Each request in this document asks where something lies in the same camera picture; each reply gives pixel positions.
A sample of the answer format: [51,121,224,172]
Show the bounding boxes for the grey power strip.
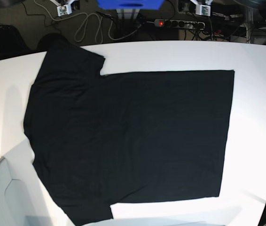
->
[154,19,205,30]

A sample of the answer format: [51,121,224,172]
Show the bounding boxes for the grey looped cable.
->
[34,0,143,43]

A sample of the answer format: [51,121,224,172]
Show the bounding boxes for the blue box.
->
[97,0,164,10]

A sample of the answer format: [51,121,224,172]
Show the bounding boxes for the black T-shirt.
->
[23,40,235,226]

